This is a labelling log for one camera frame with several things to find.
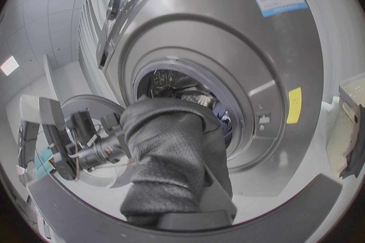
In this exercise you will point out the washing machine door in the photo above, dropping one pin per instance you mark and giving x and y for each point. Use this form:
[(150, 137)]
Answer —
[(85, 101)]

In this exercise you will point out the cream laundry basket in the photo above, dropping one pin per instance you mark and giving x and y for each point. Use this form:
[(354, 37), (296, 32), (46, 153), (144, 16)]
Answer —
[(339, 136)]

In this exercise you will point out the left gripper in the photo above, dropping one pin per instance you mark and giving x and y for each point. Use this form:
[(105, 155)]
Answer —
[(97, 152)]

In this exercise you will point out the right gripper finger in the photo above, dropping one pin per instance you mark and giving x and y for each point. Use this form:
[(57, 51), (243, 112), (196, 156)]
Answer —
[(221, 212)]

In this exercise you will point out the dark blue garment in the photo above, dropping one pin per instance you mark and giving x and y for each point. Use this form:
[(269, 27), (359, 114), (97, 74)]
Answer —
[(223, 122)]

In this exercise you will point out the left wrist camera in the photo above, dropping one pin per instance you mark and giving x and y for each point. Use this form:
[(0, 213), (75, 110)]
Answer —
[(84, 126)]

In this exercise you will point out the dark grey garment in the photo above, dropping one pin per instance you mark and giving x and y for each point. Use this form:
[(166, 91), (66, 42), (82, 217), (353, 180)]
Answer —
[(356, 159)]

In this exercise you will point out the square ceiling light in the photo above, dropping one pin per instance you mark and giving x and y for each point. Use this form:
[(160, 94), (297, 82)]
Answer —
[(9, 66)]

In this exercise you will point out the black garment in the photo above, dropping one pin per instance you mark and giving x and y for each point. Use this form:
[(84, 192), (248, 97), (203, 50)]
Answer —
[(165, 145)]

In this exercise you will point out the grey washing machine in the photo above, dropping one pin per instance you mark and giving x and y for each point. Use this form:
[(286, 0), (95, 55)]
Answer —
[(256, 36)]

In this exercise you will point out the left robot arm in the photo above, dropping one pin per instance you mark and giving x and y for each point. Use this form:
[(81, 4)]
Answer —
[(52, 113)]

